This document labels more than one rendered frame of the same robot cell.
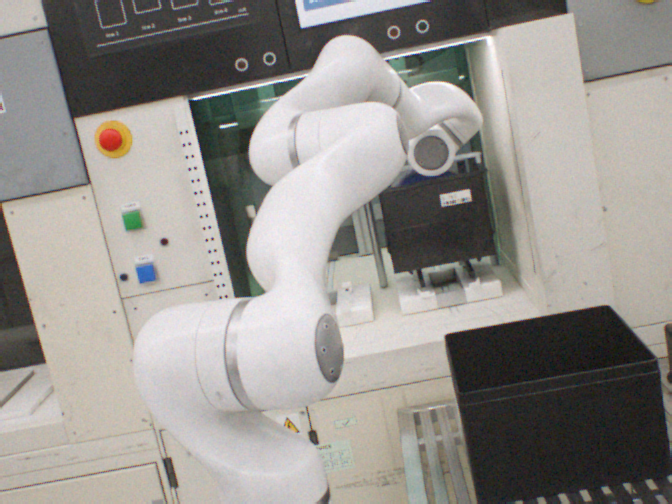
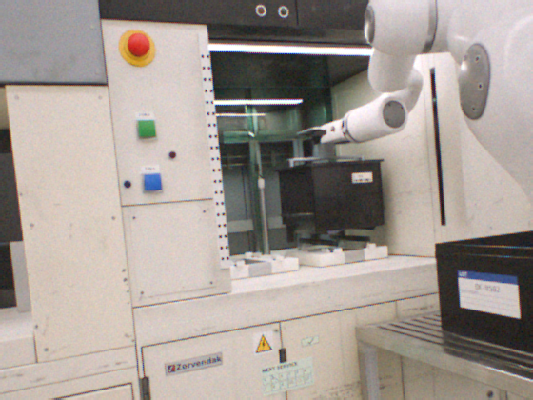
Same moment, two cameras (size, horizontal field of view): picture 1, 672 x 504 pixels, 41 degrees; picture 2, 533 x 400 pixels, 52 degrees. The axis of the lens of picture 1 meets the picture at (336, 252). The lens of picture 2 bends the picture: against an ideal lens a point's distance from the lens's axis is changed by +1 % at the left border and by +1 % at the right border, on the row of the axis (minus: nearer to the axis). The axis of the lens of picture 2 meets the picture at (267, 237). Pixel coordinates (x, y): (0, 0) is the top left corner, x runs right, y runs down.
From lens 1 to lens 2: 96 cm
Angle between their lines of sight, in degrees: 28
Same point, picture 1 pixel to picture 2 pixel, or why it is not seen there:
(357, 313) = (286, 262)
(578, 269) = (487, 216)
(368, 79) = not seen: outside the picture
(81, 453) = (49, 373)
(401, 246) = (323, 210)
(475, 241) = (372, 212)
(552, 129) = not seen: hidden behind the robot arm
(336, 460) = (300, 377)
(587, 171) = not seen: hidden behind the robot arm
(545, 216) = (469, 172)
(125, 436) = (104, 353)
